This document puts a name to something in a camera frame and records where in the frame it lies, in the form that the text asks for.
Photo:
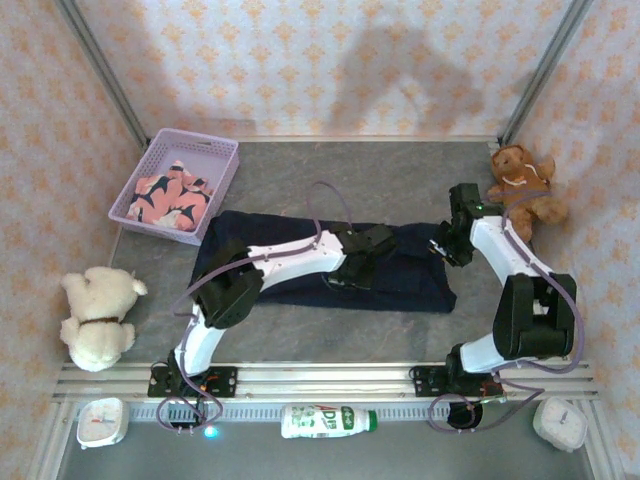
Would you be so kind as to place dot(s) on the white clock red hands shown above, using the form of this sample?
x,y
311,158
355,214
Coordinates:
x,y
101,422

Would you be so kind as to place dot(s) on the aluminium frame leg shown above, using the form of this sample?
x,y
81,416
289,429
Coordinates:
x,y
602,440
47,445

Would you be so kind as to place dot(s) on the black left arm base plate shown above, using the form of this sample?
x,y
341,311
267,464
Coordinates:
x,y
225,380

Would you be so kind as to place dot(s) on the lilac plastic laundry basket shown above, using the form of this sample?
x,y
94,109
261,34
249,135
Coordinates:
x,y
200,160

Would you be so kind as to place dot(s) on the navy blue shirt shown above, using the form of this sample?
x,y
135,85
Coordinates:
x,y
410,285

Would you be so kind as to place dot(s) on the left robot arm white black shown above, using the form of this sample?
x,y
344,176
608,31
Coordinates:
x,y
300,255

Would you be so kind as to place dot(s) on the aluminium mounting rail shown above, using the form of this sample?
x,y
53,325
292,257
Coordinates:
x,y
325,380

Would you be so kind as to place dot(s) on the white clock grey hands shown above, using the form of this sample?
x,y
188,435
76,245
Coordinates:
x,y
560,424

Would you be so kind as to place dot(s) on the white green plastic bottle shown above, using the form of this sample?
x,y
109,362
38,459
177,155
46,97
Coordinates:
x,y
320,421

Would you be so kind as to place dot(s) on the aluminium frame post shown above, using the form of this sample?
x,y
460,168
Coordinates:
x,y
546,70
105,70

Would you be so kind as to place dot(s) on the pink floral garment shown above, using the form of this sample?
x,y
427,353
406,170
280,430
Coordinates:
x,y
165,205

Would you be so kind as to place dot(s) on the brown teddy bear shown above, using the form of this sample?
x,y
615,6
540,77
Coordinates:
x,y
520,180

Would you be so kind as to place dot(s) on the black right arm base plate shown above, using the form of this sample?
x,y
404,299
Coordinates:
x,y
422,380

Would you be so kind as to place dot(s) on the aluminium back rail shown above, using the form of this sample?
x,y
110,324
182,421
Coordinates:
x,y
325,139

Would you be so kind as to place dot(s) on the white plush bear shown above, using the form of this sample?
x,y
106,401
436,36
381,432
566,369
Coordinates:
x,y
100,310

